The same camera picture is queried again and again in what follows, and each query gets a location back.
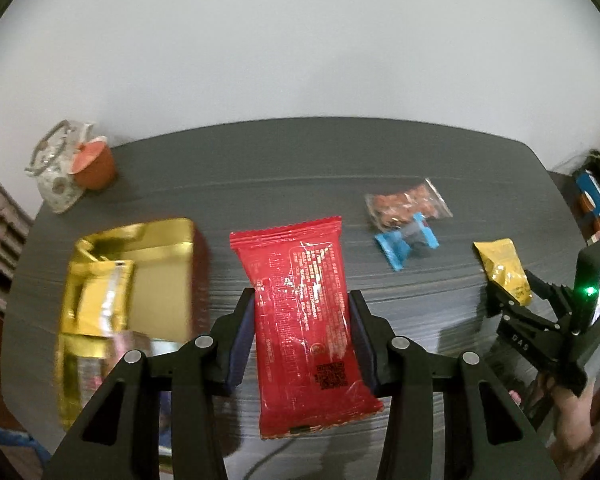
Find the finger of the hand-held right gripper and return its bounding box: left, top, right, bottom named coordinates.
left=523, top=269, right=578, bottom=329
left=485, top=280, right=537, bottom=326

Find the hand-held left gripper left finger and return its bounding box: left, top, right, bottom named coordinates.
left=42, top=287, right=257, bottom=480

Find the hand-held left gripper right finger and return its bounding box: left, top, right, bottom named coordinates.
left=347, top=290, right=561, bottom=480

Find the small yellow snack packet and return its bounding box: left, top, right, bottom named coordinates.
left=472, top=238, right=533, bottom=307

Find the large red snack packet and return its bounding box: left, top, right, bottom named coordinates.
left=229, top=215, right=385, bottom=441

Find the gold tin box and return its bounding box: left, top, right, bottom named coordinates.
left=55, top=217, right=212, bottom=461

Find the yellow packet with silver strip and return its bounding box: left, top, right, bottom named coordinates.
left=75, top=259, right=136, bottom=336

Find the clear bag of red snacks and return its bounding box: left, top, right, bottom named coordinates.
left=365, top=177, right=453, bottom=233

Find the person's right hand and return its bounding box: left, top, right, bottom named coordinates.
left=507, top=375, right=598, bottom=463

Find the blue box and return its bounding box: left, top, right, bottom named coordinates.
left=575, top=169, right=600, bottom=247

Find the blue wrapped candy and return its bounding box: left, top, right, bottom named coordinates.
left=375, top=212, right=440, bottom=272

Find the orange cup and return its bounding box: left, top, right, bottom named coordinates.
left=69, top=136, right=118, bottom=191

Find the clear plastic bag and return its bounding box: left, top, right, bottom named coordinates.
left=27, top=119, right=98, bottom=215

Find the black cable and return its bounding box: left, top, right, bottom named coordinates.
left=242, top=439, right=293, bottom=480

